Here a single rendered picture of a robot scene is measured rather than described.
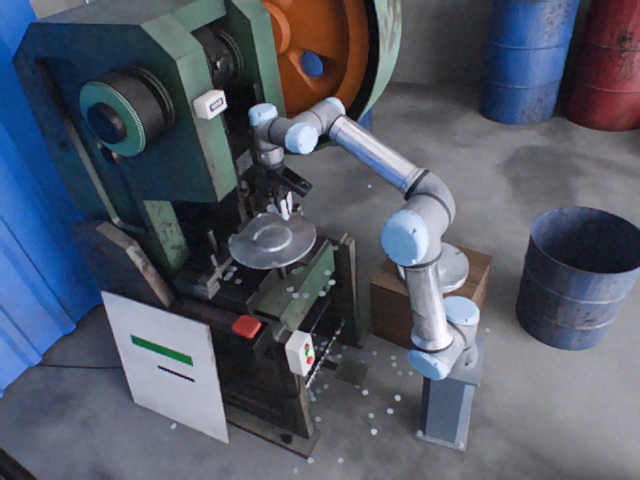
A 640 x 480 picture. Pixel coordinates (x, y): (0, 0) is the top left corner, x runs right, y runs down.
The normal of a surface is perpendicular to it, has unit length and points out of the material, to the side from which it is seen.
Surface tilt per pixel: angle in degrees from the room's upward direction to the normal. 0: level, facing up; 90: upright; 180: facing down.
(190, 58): 90
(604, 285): 92
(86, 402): 0
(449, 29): 90
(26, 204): 90
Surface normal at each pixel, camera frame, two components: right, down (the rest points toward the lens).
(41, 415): -0.11, -0.77
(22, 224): 0.89, 0.21
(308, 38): -0.44, 0.61
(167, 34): 0.56, -0.39
